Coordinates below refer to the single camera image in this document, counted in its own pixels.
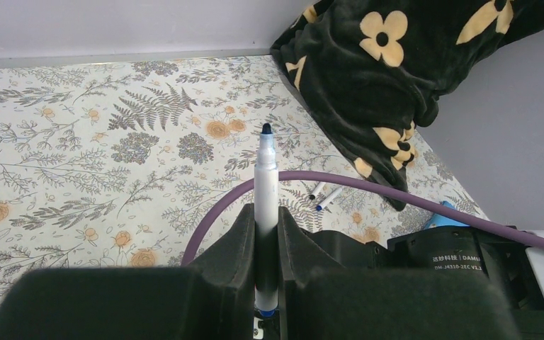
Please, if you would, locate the white pen one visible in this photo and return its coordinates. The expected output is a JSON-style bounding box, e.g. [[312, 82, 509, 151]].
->
[[254, 123, 279, 317]]

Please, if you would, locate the black floral blanket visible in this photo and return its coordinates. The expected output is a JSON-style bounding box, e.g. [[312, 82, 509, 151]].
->
[[271, 0, 544, 191]]

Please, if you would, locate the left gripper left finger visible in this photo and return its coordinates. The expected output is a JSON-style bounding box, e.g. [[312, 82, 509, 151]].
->
[[0, 205, 254, 339]]

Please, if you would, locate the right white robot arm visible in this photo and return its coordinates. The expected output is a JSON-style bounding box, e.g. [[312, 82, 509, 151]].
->
[[300, 226, 544, 339]]

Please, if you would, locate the white pen four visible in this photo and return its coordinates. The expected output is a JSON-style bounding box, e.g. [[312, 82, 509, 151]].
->
[[316, 186, 344, 211]]

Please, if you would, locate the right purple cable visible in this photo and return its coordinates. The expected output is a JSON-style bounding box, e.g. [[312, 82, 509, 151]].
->
[[180, 170, 544, 268]]

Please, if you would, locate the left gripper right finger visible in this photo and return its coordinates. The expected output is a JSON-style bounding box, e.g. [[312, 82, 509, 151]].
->
[[278, 208, 521, 339]]

